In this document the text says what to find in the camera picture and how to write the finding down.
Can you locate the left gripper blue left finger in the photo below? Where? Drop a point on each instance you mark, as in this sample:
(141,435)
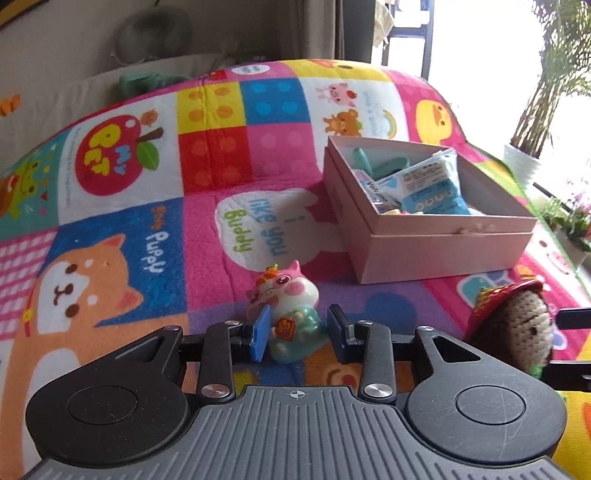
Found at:
(222,346)

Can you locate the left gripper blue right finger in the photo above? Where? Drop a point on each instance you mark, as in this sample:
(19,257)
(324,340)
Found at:
(369,344)

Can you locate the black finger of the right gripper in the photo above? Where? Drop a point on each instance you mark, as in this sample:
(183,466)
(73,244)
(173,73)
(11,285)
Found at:
(569,375)

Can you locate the pink pig figurine toy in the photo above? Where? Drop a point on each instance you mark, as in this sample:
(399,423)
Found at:
(296,329)

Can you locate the crochet doll red hat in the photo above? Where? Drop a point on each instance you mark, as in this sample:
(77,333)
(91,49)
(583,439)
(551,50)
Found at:
(513,323)

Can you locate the blue white wipes pack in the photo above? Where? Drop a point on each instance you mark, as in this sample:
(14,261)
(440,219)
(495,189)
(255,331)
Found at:
(396,185)

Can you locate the colourful cartoon play mat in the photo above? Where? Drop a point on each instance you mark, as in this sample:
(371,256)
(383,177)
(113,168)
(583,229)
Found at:
(164,209)

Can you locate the teal cloth on sofa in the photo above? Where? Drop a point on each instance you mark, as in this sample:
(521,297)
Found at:
(135,84)

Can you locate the beige sofa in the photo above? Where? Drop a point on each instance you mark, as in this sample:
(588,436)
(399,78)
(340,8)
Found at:
(41,115)

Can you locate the orange tiger plush toy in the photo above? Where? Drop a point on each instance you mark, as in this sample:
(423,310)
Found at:
(9,105)

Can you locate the potted bamboo plant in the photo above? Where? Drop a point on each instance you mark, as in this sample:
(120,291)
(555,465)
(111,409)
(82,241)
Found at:
(565,71)

